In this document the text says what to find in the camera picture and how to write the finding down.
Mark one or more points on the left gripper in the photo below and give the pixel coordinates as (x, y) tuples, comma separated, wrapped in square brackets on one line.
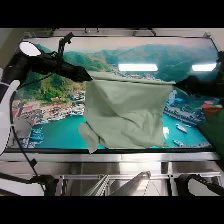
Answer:
[(74, 72)]

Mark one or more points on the pale green T-shirt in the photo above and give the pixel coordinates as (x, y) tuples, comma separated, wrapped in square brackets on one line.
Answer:
[(126, 110)]

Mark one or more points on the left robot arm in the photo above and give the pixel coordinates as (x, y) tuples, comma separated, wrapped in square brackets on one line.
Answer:
[(20, 65)]

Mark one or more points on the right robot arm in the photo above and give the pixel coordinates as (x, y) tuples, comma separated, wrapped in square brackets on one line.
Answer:
[(203, 86)]

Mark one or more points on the red garment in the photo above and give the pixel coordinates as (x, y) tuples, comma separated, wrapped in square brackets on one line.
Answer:
[(212, 108)]

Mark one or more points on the dark green garment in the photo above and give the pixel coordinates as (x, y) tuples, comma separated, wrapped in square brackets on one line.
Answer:
[(215, 133)]

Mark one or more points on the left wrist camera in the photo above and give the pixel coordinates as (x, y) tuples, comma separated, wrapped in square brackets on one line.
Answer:
[(61, 46)]

